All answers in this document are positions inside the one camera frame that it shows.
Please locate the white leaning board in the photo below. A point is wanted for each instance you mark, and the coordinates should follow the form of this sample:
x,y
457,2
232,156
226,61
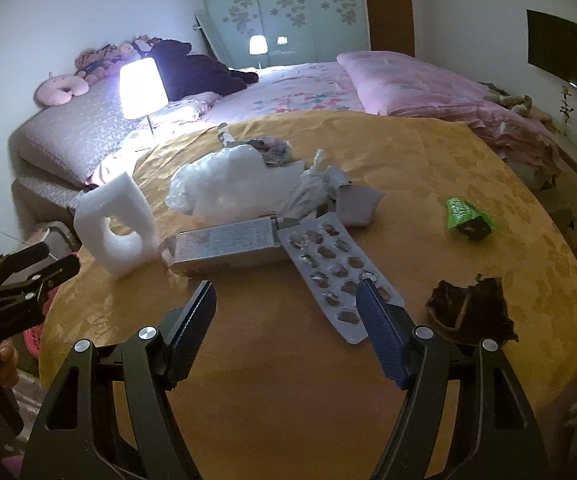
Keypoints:
x,y
208,40

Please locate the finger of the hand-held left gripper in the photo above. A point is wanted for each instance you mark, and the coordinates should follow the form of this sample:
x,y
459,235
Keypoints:
x,y
13,260
43,280

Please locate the tan plush toy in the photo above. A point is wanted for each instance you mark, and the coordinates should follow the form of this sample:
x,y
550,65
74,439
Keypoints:
x,y
506,100

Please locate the floral glass wardrobe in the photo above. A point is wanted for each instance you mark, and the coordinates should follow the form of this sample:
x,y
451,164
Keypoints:
x,y
288,10

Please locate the white plastic bag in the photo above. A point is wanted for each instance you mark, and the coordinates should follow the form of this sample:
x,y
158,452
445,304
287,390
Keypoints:
x,y
228,180

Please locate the white table lamp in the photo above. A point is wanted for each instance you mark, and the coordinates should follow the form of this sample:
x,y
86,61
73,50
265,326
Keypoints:
x,y
141,87

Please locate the black television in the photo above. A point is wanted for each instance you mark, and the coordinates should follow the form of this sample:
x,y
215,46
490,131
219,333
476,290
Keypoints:
x,y
563,45

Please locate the green wrapper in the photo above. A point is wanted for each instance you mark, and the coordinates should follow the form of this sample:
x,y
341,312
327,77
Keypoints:
x,y
461,212

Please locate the colourful plush toy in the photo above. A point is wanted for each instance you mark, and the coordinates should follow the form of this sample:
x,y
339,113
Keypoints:
x,y
138,46

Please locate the small patterned wrapper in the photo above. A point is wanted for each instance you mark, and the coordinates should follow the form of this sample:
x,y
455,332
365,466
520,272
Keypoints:
x,y
273,150

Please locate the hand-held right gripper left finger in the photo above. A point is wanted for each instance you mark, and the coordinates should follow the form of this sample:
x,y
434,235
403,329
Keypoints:
x,y
193,330

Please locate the pink plush neck pillow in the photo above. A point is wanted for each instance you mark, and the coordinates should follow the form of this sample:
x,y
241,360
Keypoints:
x,y
56,90

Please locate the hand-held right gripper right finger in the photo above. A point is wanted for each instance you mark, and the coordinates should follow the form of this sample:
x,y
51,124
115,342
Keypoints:
x,y
381,330

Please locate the pink printed pillow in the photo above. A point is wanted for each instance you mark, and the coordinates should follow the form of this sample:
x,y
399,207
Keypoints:
x,y
188,107

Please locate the grey patterned headboard cushion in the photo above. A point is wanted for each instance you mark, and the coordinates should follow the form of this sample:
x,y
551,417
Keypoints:
x,y
73,130

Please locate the person's left hand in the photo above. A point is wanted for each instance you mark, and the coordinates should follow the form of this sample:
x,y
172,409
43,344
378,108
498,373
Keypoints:
x,y
8,365

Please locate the pink plastic basket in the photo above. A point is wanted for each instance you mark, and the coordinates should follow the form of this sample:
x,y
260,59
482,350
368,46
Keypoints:
x,y
33,345

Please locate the white tissue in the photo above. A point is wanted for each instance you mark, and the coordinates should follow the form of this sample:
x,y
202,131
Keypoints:
x,y
308,185

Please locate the silver blister pack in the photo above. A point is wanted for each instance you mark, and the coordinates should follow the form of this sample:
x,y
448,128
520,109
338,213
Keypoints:
x,y
328,260

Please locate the floral bedsheet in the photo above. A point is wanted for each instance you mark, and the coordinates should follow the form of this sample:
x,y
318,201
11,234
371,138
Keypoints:
x,y
298,90

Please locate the yellow floral tablecloth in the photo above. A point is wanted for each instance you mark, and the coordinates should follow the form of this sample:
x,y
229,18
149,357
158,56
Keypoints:
x,y
278,410

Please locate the brown wooden door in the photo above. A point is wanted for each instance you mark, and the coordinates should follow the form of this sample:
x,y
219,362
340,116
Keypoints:
x,y
388,15

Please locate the brown plush bear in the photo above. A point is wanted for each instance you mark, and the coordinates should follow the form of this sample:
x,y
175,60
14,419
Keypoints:
x,y
98,60

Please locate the dry plant stem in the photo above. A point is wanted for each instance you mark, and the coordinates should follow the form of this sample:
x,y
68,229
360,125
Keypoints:
x,y
564,105

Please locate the silver medicine box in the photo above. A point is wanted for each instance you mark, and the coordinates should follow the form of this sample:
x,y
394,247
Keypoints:
x,y
228,245

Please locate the pink quilt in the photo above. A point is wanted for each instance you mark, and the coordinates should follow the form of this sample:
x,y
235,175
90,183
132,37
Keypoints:
x,y
408,85

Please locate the white foam block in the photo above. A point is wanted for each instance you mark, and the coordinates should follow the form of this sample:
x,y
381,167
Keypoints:
x,y
133,210

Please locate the white paper scrap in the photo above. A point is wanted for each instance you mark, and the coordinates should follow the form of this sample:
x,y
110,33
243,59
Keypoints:
x,y
226,135

